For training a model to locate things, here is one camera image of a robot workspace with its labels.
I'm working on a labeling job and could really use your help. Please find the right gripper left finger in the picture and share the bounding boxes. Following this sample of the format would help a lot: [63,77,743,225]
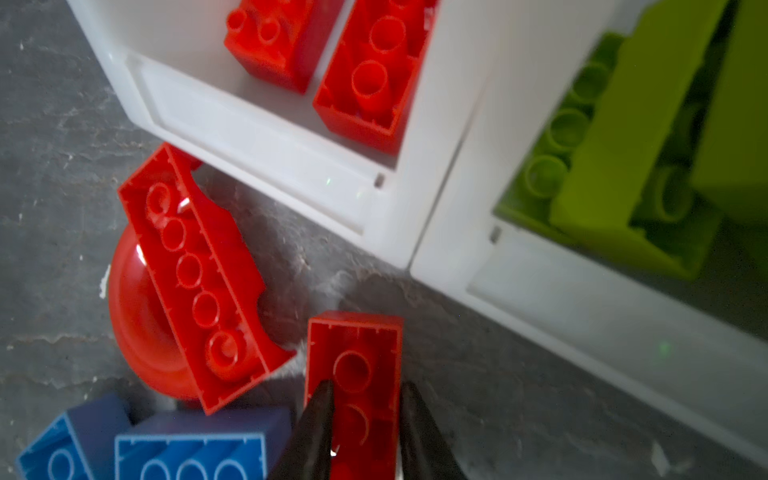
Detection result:
[267,380,335,480]

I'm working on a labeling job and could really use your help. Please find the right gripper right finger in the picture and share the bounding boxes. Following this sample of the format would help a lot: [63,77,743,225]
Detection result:
[399,382,467,480]

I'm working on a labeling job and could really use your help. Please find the red lego brick top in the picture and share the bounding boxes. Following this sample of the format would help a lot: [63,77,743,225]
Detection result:
[305,311,404,479]

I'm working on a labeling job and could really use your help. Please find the red lego brick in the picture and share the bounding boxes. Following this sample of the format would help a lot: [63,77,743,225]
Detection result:
[313,0,440,155]
[305,311,404,479]
[224,0,344,94]

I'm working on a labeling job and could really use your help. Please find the green lego brick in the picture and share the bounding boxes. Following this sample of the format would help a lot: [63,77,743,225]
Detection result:
[494,31,627,245]
[550,1,727,280]
[691,1,767,225]

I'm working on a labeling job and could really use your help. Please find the blue lego brick upper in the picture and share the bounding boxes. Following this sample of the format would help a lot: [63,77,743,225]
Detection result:
[114,406,292,479]

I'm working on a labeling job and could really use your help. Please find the blue lego brick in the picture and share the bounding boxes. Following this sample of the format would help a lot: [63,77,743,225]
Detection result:
[114,406,292,479]
[16,393,131,479]

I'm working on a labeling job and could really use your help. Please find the blue lego brick left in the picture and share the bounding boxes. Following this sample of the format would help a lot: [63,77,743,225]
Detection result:
[16,393,131,479]

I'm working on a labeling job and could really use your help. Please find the white middle bin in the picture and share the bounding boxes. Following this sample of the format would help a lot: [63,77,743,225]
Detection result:
[410,1,767,465]

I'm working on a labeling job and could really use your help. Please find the white bin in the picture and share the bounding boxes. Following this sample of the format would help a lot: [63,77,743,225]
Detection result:
[70,1,509,268]
[410,1,767,465]

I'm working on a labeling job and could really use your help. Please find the white left bin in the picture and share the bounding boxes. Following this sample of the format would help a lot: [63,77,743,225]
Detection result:
[70,1,509,268]

